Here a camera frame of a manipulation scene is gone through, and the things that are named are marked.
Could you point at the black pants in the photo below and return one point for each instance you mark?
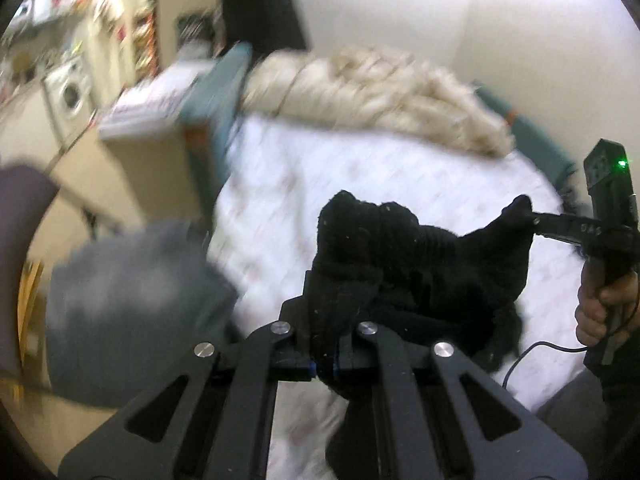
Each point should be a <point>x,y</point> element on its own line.
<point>378,263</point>

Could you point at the dark hanging garment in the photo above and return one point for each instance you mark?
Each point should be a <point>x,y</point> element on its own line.
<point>266,25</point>

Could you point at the teal bed frame padding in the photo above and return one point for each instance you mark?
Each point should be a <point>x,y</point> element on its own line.
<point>207,118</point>

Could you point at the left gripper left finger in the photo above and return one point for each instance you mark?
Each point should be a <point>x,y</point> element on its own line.
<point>209,418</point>

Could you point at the white washing machine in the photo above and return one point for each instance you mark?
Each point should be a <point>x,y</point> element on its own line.
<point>68,90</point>

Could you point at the grey clothes pile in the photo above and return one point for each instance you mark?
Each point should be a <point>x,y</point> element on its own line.
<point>123,309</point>

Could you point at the beige side cabinet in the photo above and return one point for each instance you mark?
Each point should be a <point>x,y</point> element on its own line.
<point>142,131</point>

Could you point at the person's right hand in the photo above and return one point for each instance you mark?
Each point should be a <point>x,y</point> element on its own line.
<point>596,300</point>

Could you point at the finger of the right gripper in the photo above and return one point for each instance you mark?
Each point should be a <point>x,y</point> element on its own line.
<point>567,228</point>

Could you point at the cream crumpled duvet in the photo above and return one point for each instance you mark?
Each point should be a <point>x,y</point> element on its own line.
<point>367,88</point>

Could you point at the floral white bed sheet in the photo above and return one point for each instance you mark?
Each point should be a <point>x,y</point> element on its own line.
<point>266,240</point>

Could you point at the dark purple chair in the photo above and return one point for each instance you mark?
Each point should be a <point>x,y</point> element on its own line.
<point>26,195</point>

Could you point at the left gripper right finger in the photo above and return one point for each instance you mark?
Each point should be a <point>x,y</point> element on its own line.
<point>431,413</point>

